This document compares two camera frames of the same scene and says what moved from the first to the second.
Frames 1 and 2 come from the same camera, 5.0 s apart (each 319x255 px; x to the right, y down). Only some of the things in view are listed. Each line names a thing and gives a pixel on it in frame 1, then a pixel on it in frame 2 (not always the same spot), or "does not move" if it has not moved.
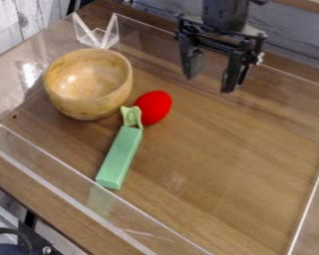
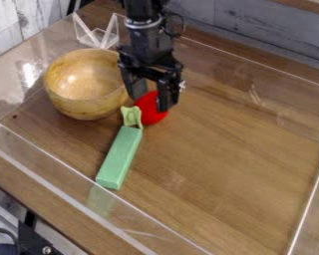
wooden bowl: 88,82 does not move
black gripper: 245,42 → 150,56
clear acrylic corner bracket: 99,38 does not move
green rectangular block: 121,157 does not move
